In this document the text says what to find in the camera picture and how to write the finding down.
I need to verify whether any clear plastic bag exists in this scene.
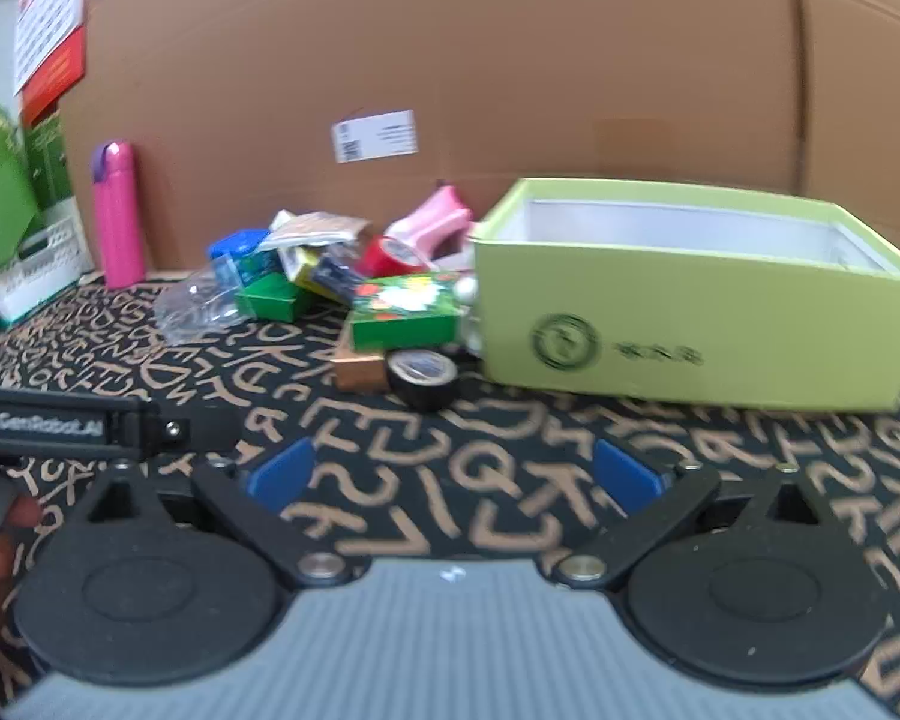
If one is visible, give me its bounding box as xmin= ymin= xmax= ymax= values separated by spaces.
xmin=152 ymin=255 xmax=252 ymax=346

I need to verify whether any white plastic basket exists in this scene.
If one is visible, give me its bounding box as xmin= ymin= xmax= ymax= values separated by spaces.
xmin=0 ymin=199 xmax=95 ymax=327

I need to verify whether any red tape roll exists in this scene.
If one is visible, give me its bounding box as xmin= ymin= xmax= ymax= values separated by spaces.
xmin=356 ymin=236 xmax=421 ymax=278

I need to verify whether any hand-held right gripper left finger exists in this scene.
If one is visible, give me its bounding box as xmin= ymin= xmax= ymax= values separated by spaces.
xmin=60 ymin=436 xmax=350 ymax=590

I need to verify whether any blue lid container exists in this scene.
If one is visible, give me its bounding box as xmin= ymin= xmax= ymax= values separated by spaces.
xmin=208 ymin=229 xmax=282 ymax=286

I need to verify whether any black letter print mat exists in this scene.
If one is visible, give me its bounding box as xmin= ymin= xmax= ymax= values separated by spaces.
xmin=0 ymin=270 xmax=900 ymax=720

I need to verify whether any yellow box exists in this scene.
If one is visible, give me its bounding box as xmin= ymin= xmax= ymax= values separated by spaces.
xmin=281 ymin=244 xmax=365 ymax=308

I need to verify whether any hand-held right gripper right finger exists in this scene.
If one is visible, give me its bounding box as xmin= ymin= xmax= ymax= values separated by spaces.
xmin=553 ymin=436 xmax=852 ymax=590

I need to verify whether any large brown cardboard sheet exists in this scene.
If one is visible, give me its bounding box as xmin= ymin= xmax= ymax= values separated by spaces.
xmin=58 ymin=0 xmax=900 ymax=290

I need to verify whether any pink thermos bottle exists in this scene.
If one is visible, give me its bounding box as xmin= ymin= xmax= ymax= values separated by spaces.
xmin=92 ymin=140 xmax=147 ymax=290

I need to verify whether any green floral print box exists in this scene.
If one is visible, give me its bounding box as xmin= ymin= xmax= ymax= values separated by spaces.
xmin=345 ymin=271 xmax=462 ymax=352

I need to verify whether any light green box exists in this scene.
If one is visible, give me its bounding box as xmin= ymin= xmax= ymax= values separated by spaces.
xmin=466 ymin=178 xmax=900 ymax=415

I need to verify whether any red and white wall calendar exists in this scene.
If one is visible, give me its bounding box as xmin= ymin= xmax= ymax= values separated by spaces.
xmin=13 ymin=0 xmax=110 ymax=128

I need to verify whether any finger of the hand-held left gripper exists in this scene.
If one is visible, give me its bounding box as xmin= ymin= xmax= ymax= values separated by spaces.
xmin=0 ymin=385 xmax=242 ymax=467

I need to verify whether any black tape roll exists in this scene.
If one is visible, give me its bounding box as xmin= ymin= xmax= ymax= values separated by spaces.
xmin=386 ymin=349 xmax=460 ymax=412

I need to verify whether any white shipping label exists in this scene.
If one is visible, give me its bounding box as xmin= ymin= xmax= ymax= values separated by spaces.
xmin=332 ymin=111 xmax=418 ymax=164

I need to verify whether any small plain green box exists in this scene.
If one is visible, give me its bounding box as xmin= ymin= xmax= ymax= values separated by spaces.
xmin=235 ymin=272 xmax=314 ymax=323

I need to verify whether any green carton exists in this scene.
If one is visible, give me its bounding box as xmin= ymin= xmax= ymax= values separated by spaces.
xmin=22 ymin=109 xmax=76 ymax=215

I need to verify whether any brown cardboard box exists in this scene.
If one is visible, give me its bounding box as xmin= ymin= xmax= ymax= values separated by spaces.
xmin=332 ymin=326 xmax=391 ymax=393

